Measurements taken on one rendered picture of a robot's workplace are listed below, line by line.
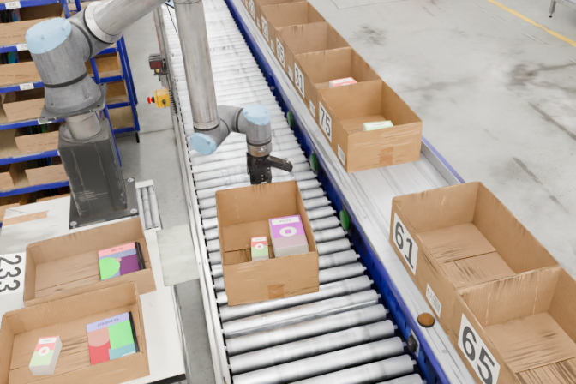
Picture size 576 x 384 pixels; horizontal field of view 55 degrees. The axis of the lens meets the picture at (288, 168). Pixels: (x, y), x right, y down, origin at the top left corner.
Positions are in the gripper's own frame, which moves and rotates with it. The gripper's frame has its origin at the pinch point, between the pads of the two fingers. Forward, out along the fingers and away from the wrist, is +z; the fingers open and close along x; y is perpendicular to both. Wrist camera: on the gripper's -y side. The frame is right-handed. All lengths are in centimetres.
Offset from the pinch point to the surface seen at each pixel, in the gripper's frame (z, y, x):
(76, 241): 0, 70, 7
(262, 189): -8.8, 3.7, 8.0
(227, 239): 4.8, 19.0, 15.0
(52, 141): 23, 96, -114
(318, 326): 6, -1, 60
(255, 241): 0.6, 10.4, 23.7
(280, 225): -1.9, 0.5, 20.8
